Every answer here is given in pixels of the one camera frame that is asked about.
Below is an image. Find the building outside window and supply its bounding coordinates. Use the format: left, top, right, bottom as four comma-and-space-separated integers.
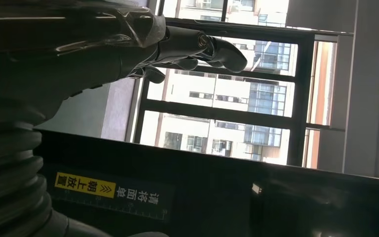
140, 0, 299, 166

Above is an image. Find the yellow and black column label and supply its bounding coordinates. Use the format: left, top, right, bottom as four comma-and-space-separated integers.
47, 165, 176, 223

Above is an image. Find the black scanner column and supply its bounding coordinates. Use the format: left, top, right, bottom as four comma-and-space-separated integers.
34, 129, 379, 237

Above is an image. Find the black window frame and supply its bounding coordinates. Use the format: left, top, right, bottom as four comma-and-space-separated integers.
133, 0, 354, 169

